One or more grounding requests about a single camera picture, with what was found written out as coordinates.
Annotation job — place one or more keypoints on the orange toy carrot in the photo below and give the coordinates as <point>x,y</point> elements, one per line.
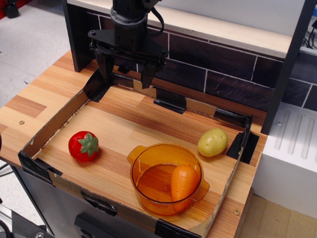
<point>184,181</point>

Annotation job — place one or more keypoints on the red toy strawberry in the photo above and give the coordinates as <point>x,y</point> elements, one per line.
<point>83,146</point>

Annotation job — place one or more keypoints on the yellow toy potato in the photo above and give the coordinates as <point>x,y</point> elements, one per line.
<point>213,142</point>

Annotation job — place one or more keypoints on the black vertical post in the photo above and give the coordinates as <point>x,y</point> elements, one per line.
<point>298,36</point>

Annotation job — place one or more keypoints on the white ribbed panel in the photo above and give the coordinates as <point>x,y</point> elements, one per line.
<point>287,171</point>

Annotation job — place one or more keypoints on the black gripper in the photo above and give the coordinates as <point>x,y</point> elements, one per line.
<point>133,43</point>

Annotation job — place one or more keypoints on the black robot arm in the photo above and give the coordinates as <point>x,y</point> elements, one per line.
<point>133,12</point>

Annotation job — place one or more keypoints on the orange transparent plastic pot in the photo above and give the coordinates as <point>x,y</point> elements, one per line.
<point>150,173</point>

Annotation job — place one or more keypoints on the black base equipment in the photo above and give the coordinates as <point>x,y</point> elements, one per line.
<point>13,225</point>

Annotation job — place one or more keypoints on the cardboard fence with black tape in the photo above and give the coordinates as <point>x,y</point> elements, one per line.
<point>123,116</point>

